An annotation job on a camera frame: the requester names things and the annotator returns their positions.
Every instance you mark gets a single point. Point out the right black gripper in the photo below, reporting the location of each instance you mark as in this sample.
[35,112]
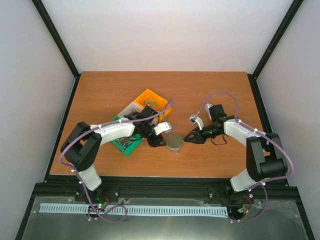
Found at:
[199,138]

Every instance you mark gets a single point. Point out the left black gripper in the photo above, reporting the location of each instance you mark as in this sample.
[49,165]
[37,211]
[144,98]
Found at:
[154,143]

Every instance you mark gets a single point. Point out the white jar lid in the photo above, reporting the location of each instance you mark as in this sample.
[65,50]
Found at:
[174,140]

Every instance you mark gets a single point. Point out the green candy bin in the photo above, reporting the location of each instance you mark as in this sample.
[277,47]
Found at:
[128,144]

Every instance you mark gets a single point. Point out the metal scoop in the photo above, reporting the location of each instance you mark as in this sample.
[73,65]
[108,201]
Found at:
[207,108]

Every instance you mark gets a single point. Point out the white candy bin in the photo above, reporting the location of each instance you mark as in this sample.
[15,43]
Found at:
[129,109]

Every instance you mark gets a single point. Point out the orange candy bin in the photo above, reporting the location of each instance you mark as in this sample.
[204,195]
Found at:
[151,99]

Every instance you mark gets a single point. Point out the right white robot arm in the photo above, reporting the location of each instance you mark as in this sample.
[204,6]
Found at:
[264,160]

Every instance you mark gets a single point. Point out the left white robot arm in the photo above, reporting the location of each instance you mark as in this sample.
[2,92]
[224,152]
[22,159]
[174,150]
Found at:
[82,145]

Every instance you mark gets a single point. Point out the metal front plate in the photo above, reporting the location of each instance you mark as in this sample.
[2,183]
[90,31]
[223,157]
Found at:
[268,220]

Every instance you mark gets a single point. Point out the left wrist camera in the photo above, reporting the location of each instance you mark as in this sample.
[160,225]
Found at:
[163,127]

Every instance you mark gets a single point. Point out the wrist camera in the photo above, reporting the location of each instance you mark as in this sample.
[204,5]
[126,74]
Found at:
[196,120]
[163,127]

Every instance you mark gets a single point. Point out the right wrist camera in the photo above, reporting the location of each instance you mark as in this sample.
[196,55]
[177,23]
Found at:
[196,120]

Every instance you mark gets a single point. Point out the black aluminium rail base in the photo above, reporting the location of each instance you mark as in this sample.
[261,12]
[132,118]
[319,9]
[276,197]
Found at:
[117,189]

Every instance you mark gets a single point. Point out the light blue cable duct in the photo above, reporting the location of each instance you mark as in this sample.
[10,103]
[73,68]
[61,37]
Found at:
[136,210]

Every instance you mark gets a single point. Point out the left black frame post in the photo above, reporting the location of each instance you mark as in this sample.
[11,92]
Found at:
[43,13]

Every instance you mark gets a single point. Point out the black frame post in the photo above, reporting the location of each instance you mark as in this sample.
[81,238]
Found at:
[283,26]
[43,13]

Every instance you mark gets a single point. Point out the right black frame post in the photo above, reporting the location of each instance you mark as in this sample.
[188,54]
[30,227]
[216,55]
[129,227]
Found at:
[283,26]

